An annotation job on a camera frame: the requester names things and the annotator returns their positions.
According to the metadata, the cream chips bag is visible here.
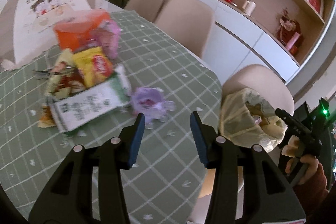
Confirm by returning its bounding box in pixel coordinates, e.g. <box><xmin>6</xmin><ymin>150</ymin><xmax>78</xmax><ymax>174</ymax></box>
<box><xmin>38</xmin><ymin>48</ymin><xmax>86</xmax><ymax>128</ymax></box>

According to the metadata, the far beige chair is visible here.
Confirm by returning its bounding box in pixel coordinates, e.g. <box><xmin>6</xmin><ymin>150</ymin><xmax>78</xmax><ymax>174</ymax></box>
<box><xmin>124</xmin><ymin>0</ymin><xmax>165</xmax><ymax>22</ymax></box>

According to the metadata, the red framed picture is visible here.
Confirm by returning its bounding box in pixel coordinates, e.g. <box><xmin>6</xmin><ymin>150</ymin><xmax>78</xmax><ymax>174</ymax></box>
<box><xmin>307</xmin><ymin>0</ymin><xmax>324</xmax><ymax>17</ymax></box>

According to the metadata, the green checked tablecloth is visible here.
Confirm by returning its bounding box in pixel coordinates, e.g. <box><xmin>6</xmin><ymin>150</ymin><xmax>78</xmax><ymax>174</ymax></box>
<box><xmin>1</xmin><ymin>11</ymin><xmax>221</xmax><ymax>223</ymax></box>

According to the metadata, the trash bin with yellow bag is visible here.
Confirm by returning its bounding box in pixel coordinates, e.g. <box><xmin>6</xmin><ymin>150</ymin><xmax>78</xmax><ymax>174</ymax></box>
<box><xmin>218</xmin><ymin>88</ymin><xmax>287</xmax><ymax>152</ymax></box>

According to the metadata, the middle beige chair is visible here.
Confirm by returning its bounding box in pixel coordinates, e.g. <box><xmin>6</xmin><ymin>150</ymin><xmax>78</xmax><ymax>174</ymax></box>
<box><xmin>155</xmin><ymin>0</ymin><xmax>215</xmax><ymax>58</ymax></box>

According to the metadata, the beige chair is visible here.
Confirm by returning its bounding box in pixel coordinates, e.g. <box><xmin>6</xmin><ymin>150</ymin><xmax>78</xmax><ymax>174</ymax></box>
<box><xmin>155</xmin><ymin>0</ymin><xmax>215</xmax><ymax>58</ymax></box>
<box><xmin>124</xmin><ymin>0</ymin><xmax>165</xmax><ymax>22</ymax></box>
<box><xmin>221</xmin><ymin>64</ymin><xmax>294</xmax><ymax>115</ymax></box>

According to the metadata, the pink trash box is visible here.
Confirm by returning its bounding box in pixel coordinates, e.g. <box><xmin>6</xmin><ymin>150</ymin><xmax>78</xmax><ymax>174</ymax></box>
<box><xmin>91</xmin><ymin>19</ymin><xmax>121</xmax><ymax>60</ymax></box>

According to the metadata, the white green carton box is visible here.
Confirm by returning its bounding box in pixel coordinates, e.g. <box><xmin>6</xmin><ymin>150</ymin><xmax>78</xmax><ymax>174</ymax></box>
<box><xmin>51</xmin><ymin>64</ymin><xmax>131</xmax><ymax>133</ymax></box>

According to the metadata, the white sideboard cabinet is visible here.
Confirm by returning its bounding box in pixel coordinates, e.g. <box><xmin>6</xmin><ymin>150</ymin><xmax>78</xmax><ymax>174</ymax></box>
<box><xmin>199</xmin><ymin>0</ymin><xmax>299</xmax><ymax>83</ymax></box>

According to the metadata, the yellow snack bag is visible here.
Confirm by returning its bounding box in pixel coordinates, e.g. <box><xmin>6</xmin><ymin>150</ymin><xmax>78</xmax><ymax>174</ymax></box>
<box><xmin>72</xmin><ymin>47</ymin><xmax>113</xmax><ymax>88</ymax></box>

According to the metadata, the right hand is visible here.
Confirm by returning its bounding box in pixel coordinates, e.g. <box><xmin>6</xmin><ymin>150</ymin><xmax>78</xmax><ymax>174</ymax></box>
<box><xmin>285</xmin><ymin>155</ymin><xmax>319</xmax><ymax>186</ymax></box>

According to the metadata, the orange snack box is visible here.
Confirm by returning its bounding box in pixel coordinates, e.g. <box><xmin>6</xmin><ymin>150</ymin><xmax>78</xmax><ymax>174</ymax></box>
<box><xmin>53</xmin><ymin>9</ymin><xmax>110</xmax><ymax>52</ymax></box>

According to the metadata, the near beige chair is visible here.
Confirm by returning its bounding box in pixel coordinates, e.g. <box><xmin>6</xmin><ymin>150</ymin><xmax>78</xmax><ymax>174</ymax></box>
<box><xmin>221</xmin><ymin>64</ymin><xmax>294</xmax><ymax>115</ymax></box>

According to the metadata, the purple crumpled wrapper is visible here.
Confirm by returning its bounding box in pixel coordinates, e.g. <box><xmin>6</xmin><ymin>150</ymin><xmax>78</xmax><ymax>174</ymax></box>
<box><xmin>130</xmin><ymin>87</ymin><xmax>176</xmax><ymax>126</ymax></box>

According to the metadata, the pink cone bottle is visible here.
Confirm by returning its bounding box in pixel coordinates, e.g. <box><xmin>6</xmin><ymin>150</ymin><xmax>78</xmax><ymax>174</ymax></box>
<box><xmin>285</xmin><ymin>32</ymin><xmax>301</xmax><ymax>51</ymax></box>

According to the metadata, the red flower decoration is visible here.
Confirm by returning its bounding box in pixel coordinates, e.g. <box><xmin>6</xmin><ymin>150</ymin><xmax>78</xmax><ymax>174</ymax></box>
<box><xmin>277</xmin><ymin>7</ymin><xmax>304</xmax><ymax>56</ymax></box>

